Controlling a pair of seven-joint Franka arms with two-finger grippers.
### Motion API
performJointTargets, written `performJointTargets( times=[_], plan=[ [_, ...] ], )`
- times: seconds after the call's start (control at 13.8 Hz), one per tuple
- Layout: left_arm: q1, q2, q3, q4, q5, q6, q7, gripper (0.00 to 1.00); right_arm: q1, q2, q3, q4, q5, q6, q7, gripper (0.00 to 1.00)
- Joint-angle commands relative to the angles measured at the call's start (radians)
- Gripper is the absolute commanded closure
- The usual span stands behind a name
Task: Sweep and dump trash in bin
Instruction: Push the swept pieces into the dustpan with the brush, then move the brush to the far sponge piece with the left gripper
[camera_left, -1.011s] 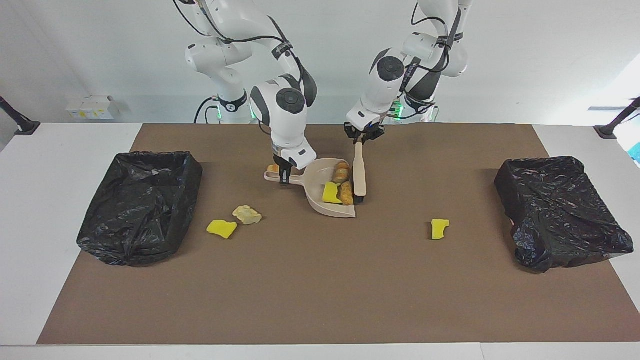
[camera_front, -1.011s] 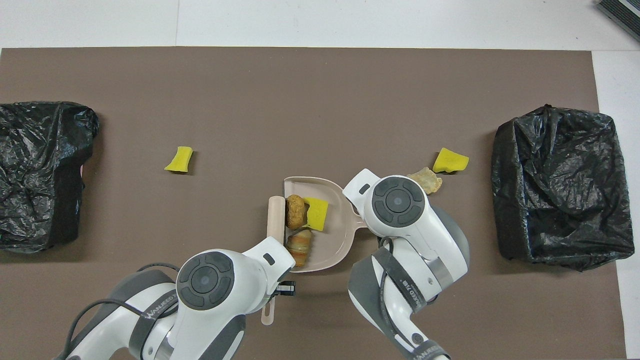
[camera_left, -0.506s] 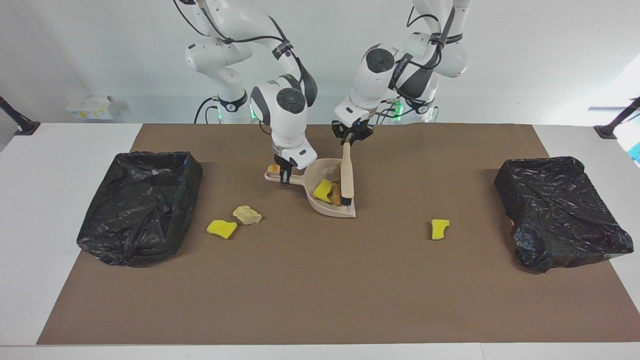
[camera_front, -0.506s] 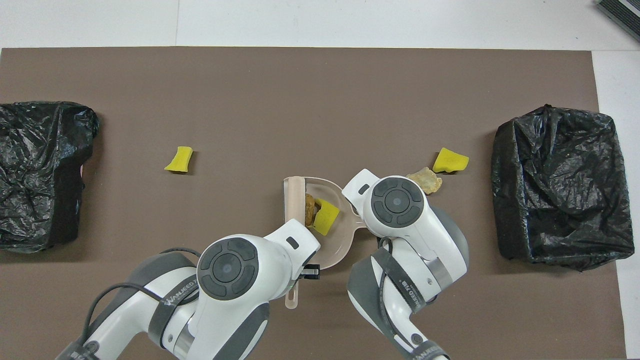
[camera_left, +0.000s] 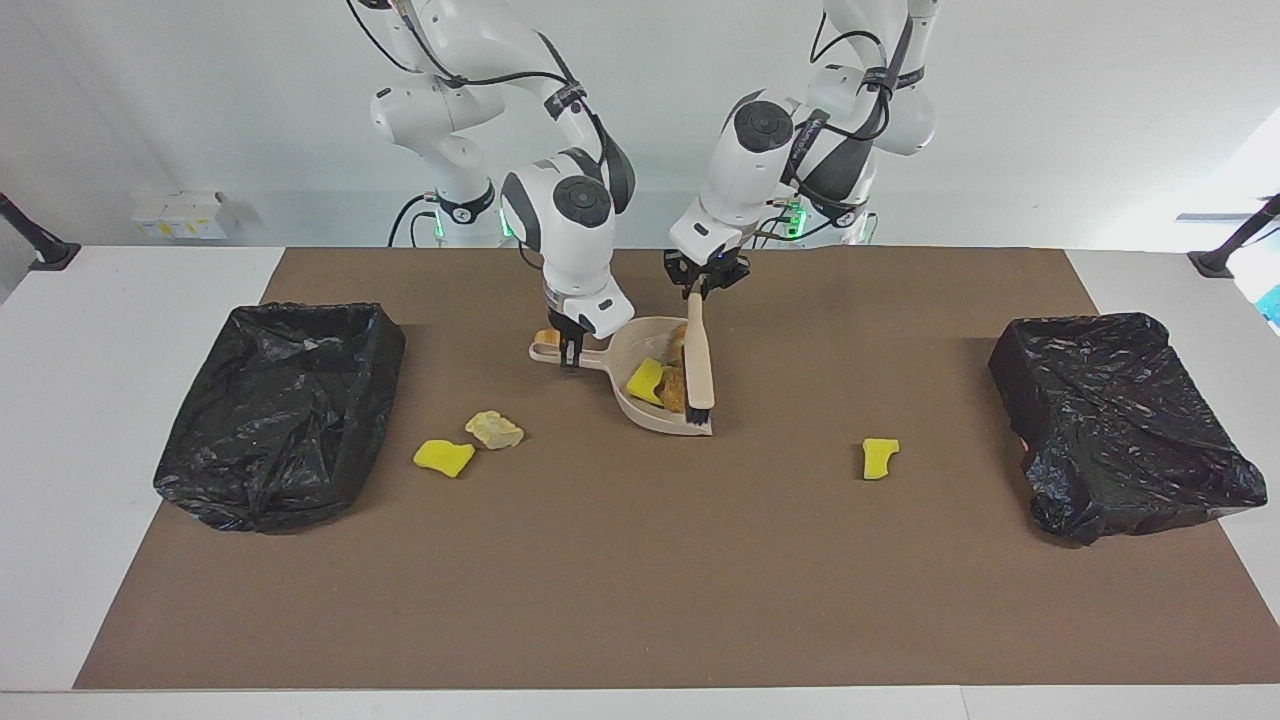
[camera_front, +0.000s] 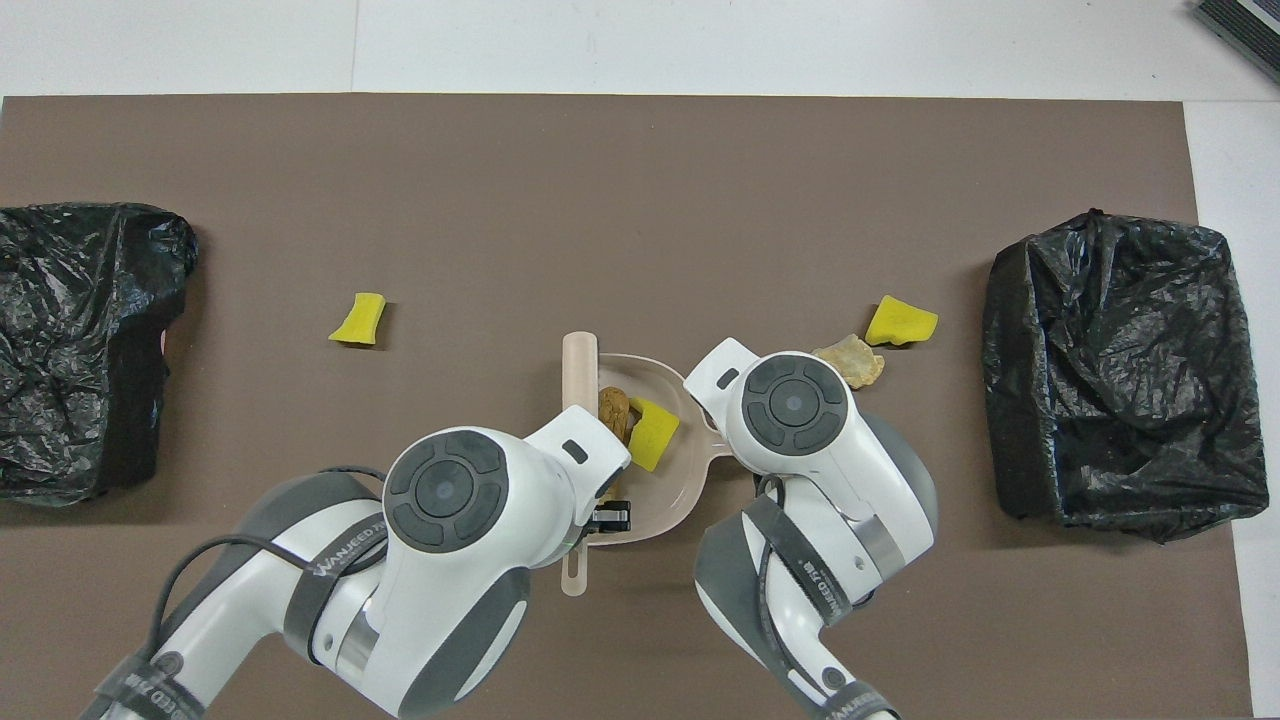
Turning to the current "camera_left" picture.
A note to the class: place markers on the brown bread nugget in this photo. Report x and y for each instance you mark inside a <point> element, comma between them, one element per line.
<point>673,390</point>

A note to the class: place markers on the white wall box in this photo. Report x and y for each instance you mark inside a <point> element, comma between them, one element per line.
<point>180,215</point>

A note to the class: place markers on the bin with black bag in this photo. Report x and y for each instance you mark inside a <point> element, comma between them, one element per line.
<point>1120,420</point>
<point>280,420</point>

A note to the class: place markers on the beige plastic dustpan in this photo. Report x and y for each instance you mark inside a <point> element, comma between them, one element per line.
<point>650,418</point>

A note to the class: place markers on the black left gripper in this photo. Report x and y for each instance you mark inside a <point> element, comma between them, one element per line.
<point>710,268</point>

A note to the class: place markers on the teal object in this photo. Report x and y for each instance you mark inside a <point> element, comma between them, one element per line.
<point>1272,305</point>

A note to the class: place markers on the green lit base module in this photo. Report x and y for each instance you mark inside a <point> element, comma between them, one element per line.
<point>796,222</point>

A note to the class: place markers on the yellow sponge piece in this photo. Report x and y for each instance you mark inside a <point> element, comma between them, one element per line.
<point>444,458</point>
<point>645,380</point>
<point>878,458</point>

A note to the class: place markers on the pale crumpled bread piece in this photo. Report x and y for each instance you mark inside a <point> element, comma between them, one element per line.
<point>494,430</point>

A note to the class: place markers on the striped bread roll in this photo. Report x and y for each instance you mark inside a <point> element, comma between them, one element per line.
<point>679,340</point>

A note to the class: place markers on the striped croissant piece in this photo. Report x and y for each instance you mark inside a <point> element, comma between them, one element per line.
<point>546,337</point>

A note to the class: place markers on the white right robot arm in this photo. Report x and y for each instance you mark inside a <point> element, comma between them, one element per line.
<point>570,240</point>

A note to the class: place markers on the brown table mat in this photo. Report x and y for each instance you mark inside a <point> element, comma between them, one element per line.
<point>600,620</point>

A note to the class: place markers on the black camera stand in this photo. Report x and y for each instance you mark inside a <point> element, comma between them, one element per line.
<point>1225,255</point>
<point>40,245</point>

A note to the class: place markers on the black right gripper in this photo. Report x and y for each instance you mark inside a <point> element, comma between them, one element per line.
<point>565,325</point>

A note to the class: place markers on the beige brush black bristles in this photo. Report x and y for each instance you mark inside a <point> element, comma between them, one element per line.
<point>700,360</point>

